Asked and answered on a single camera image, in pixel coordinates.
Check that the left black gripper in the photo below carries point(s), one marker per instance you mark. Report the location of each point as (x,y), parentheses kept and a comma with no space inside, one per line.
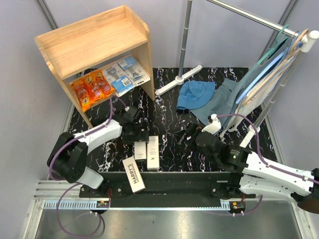
(142,135)

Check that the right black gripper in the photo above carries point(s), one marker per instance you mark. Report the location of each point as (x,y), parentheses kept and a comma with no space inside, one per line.
(192,130)

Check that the white H box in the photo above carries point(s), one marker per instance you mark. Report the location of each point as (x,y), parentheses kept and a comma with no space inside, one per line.
(153,153)
(140,150)

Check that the blue Gillette razor pack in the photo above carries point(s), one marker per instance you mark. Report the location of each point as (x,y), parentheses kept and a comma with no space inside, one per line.
(118,79)

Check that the orange BIC razor pack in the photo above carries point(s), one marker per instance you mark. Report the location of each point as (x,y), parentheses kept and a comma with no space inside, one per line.
(103,84)
(94,91)
(82,94)

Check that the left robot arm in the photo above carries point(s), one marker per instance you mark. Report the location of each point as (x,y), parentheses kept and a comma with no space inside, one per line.
(68,158)

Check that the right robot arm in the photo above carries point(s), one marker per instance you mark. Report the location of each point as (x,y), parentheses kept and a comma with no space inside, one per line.
(252,174)

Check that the wooden two-tier shelf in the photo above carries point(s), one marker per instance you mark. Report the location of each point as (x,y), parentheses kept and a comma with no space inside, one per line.
(81,45)

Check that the blue bucket hat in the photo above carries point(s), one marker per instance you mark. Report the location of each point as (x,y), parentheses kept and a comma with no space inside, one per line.
(195,94)

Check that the white Harry's box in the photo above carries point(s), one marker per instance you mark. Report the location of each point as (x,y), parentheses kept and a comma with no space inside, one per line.
(133,174)

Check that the blue razor blister pack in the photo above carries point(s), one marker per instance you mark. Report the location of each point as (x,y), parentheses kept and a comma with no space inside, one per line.
(134,70)

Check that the grey-blue garment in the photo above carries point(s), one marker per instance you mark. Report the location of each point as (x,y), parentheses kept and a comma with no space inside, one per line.
(223,101)

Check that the wooden hanger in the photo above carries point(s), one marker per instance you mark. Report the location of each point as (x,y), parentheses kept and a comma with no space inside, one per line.
(268,83)

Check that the teal hanger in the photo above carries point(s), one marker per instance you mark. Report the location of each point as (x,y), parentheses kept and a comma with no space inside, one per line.
(279,41)

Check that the blue hanger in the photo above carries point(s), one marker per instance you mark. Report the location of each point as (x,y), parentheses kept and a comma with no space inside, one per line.
(260,77)

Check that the metal clothes rack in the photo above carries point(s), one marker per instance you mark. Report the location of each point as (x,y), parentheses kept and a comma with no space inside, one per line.
(220,38)

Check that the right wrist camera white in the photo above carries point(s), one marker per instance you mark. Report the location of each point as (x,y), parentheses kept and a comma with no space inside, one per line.
(214,125)

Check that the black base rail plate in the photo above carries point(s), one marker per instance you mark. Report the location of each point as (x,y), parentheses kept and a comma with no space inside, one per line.
(186,191)

